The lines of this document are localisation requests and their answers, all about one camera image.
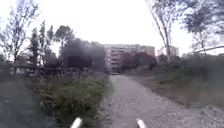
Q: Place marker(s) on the vehicle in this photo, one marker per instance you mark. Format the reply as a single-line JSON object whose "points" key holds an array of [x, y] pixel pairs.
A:
{"points": [[113, 72]]}

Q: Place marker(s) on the reddish apartment building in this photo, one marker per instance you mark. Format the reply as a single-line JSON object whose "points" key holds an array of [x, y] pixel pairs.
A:
{"points": [[115, 56]]}

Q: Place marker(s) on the dark reddish bush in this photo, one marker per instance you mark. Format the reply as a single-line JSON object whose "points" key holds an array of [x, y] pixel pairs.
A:
{"points": [[136, 60]]}

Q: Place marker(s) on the dark leafy tree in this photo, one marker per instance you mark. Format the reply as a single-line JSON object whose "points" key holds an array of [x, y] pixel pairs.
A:
{"points": [[83, 55]]}

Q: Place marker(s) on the grey gravel path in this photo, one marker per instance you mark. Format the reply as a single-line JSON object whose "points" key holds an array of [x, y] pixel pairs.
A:
{"points": [[133, 100]]}

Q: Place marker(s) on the weedy grass verge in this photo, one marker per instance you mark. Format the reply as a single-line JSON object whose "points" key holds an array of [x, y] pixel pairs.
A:
{"points": [[66, 96]]}

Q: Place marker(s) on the wooden fence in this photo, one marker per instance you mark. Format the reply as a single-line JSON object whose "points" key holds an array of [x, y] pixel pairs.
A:
{"points": [[56, 72]]}

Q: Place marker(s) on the pale building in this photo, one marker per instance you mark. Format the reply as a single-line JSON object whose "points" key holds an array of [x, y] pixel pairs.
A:
{"points": [[173, 51]]}

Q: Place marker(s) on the bare leaning tree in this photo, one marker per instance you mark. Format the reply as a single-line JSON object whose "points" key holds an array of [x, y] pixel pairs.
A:
{"points": [[165, 26]]}

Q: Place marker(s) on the robot's own part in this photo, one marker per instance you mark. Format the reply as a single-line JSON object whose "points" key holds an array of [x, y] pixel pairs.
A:
{"points": [[76, 123], [141, 124]]}

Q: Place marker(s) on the dry grass slope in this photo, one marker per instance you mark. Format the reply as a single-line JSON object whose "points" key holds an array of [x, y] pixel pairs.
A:
{"points": [[186, 86]]}

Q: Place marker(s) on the row of trees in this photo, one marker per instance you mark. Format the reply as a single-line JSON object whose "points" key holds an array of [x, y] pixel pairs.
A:
{"points": [[36, 46]]}

